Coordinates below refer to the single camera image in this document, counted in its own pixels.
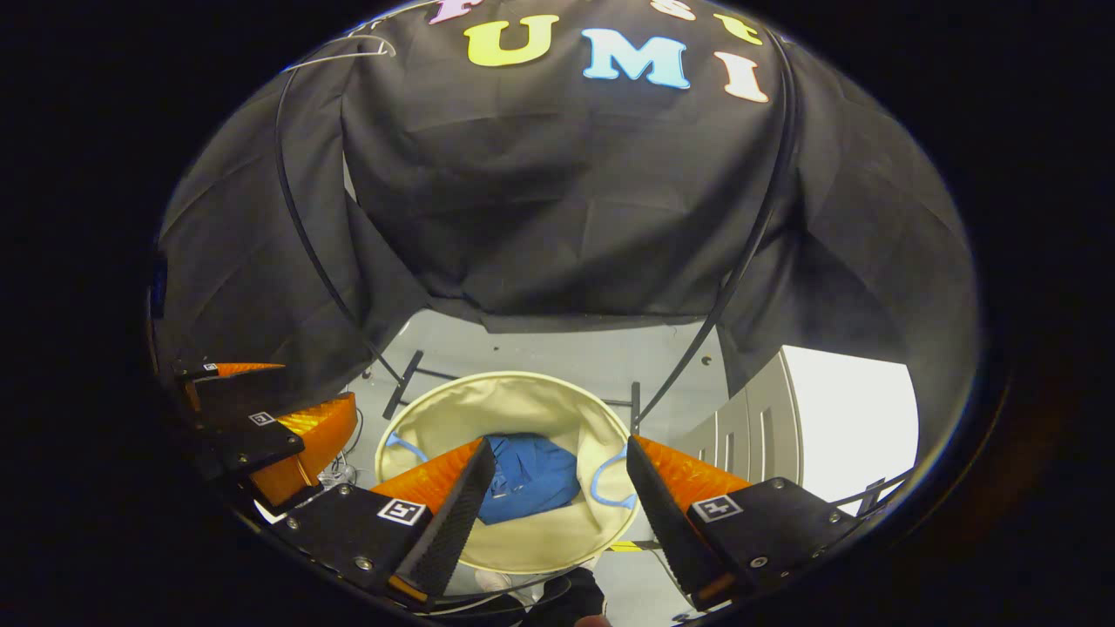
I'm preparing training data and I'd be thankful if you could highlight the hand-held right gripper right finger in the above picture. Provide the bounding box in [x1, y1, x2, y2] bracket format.
[625, 435, 872, 613]

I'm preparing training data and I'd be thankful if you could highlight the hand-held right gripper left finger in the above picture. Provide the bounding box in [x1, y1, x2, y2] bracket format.
[261, 438, 497, 610]

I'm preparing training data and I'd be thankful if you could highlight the blue corduroy jacket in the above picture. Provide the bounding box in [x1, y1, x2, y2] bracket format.
[475, 433, 583, 526]

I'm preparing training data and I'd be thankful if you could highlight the beige fabric laundry hamper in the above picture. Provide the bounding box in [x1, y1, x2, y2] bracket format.
[375, 372, 643, 576]

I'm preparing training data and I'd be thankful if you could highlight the black metal clothes rack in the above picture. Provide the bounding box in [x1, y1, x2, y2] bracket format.
[274, 30, 801, 436]

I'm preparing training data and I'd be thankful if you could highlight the white plastic hanger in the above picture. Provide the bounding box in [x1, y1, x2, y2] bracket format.
[283, 35, 397, 72]

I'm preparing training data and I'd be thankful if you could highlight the person's dark clothing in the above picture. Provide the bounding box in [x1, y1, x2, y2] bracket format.
[523, 568, 608, 627]

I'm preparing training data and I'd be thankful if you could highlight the white cabinet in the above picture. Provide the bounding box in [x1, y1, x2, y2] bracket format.
[671, 346, 920, 515]

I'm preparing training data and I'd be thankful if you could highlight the black backdrop cloth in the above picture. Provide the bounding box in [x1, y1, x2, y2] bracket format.
[152, 0, 981, 436]

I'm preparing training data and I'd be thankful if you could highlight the white cable bundle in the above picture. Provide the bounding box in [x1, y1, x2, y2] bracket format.
[318, 448, 362, 489]

